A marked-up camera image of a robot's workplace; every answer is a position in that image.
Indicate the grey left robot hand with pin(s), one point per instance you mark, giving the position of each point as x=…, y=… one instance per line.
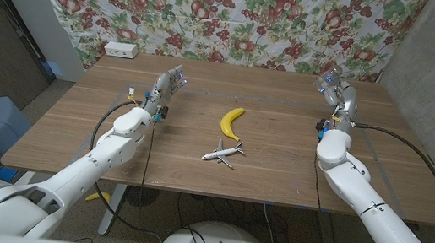
x=163, y=87

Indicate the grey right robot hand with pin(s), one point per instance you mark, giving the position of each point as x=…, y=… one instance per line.
x=344, y=99

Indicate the clear glass salt shaker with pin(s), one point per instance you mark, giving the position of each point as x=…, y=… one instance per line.
x=333, y=72

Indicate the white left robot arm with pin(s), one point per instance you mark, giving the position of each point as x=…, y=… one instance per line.
x=78, y=174

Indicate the yellow toy banana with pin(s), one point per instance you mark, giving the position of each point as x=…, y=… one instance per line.
x=226, y=123

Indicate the white toy airplane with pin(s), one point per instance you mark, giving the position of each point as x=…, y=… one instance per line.
x=221, y=154

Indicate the white power strip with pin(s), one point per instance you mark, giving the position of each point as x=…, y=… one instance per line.
x=121, y=49

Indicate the floral fruit print backdrop cloth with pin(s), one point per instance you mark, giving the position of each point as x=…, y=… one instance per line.
x=216, y=10

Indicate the round black fan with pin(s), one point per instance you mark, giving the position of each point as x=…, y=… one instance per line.
x=141, y=196

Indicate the yellow object under table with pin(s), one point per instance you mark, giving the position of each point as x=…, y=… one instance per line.
x=102, y=195

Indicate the white table leg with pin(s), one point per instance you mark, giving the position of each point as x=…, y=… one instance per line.
x=113, y=209

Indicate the grey table leg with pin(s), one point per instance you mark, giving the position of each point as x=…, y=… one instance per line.
x=326, y=239

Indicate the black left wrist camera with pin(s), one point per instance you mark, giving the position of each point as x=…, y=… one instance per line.
x=162, y=113

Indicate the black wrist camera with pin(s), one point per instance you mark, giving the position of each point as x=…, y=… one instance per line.
x=321, y=126
x=162, y=113

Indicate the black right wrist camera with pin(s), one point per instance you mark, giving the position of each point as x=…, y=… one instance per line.
x=321, y=126

